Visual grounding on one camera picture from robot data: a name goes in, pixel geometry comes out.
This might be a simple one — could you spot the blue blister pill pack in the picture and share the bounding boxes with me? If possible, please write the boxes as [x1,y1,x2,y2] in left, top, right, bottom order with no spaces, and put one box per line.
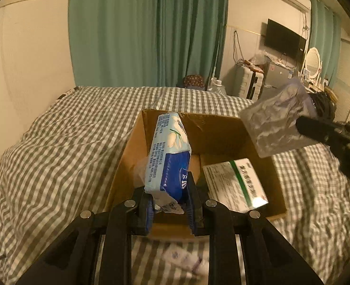
[239,78,317,158]

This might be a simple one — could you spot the white purple cream tube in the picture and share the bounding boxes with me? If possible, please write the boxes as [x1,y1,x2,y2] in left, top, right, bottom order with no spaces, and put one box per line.
[163,244,209,277]

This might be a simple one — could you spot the white green medicine box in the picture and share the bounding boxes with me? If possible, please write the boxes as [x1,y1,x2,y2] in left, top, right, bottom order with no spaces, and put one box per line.
[203,158,268,214]

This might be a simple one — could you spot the blue white tissue pack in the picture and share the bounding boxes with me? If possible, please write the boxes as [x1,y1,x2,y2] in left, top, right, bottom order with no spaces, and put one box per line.
[145,112,192,215]

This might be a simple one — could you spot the clear round cotton swab jar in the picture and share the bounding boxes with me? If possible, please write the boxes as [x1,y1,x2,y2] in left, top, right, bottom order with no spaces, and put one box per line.
[132,156,148,189]

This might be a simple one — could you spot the black bag on chair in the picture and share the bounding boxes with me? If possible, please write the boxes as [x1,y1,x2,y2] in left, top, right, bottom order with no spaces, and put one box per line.
[309,92,336,122]

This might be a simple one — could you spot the wooden vanity desk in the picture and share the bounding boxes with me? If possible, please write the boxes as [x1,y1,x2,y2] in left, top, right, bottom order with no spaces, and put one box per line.
[302,79,338,103]

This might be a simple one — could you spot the oval white vanity mirror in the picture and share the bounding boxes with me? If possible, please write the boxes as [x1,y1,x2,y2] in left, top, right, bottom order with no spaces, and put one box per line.
[303,47,322,79]

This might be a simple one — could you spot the small silver fridge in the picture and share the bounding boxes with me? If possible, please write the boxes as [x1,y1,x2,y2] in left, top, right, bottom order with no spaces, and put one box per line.
[264,62,293,88]

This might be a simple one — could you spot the white suitcase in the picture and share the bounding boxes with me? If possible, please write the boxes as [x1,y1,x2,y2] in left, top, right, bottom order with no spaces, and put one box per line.
[232,66,264,101]

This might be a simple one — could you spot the grey checkered bed cover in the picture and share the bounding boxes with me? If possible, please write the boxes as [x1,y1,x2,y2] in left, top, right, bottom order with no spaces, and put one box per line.
[0,87,350,284]

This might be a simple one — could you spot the green curtain right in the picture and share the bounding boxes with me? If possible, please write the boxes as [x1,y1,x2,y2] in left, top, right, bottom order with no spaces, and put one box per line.
[309,0,341,88]

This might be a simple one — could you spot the green curtain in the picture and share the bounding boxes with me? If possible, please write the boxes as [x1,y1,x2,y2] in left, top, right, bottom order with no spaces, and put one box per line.
[68,0,228,87]
[309,0,341,88]

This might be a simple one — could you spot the open cardboard box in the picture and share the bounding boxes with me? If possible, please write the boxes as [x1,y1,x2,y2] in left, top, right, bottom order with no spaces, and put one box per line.
[103,108,288,241]

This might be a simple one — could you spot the clear water jug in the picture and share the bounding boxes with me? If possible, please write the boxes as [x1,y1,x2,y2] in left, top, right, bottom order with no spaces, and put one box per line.
[207,77,226,95]

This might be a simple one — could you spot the brown patterned basket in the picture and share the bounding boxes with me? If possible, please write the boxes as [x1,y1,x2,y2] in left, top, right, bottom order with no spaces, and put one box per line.
[183,75,205,90]

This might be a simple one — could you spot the green curtain centre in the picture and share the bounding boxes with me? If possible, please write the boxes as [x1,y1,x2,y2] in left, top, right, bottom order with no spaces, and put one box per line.
[68,0,228,87]

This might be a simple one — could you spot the black wall television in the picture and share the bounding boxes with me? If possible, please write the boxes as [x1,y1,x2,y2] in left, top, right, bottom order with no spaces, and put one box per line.
[264,19,307,64]

